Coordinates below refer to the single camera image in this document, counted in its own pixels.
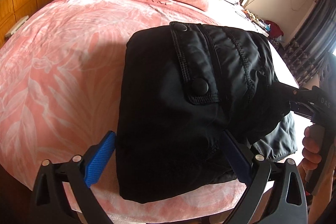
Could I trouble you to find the small white stool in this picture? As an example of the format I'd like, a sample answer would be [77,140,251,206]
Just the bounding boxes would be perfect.
[5,15,29,37]

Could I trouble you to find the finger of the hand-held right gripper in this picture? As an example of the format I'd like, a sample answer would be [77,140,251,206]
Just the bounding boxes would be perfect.
[272,81,305,99]
[289,101,315,119]

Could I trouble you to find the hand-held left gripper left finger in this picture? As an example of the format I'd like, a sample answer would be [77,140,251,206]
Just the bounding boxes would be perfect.
[30,131,117,224]

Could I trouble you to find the pink floral bed blanket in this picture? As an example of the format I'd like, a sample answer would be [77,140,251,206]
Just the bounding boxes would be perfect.
[0,0,300,224]

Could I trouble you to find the black quilted pants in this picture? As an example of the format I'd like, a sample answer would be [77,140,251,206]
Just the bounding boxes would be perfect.
[115,21,299,200]

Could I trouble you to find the person's right hand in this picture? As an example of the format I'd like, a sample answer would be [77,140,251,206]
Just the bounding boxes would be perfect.
[301,126,323,178]

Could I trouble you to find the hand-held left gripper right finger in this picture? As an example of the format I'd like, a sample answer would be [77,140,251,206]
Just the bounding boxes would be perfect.
[221,130,307,224]

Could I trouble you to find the dark patterned curtain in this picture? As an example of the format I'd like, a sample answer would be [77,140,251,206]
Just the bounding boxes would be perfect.
[282,0,336,86]

